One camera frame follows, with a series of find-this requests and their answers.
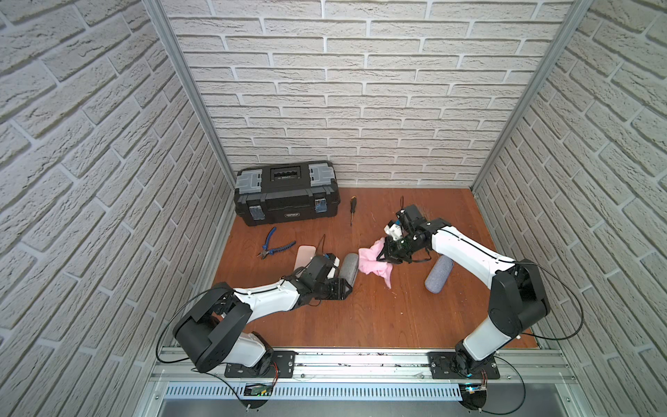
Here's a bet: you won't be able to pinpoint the grey felt eyeglass case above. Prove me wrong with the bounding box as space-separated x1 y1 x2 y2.
339 253 360 287

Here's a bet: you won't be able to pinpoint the pink microfiber cloth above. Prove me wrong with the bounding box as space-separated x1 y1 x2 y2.
358 239 394 289

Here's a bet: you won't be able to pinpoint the lavender eyeglass case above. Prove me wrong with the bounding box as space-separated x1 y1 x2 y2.
425 255 454 294

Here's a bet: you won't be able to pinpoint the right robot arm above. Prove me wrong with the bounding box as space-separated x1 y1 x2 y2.
377 205 551 377

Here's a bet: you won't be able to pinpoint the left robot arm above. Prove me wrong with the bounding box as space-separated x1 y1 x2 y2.
173 254 360 377

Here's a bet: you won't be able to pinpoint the pink eyeglass case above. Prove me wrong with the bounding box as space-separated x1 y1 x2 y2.
294 245 317 270

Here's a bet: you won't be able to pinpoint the black plastic toolbox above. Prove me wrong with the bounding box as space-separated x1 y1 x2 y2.
234 161 340 226

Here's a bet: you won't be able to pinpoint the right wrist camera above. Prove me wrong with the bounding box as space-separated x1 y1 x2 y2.
384 221 404 242

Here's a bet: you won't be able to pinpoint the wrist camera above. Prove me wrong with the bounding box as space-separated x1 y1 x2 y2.
384 221 404 242
324 254 340 279

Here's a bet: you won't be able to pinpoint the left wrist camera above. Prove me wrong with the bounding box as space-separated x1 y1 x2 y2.
324 254 340 279

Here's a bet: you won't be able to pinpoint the black handled screwdriver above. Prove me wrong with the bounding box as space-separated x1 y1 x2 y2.
350 196 358 226

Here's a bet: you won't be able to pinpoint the blue handled pliers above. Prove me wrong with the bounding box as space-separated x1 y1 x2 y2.
258 226 297 260

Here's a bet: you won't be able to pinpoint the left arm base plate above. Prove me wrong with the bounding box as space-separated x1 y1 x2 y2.
224 350 297 379

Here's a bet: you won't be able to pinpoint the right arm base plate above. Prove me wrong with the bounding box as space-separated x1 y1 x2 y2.
427 351 500 380

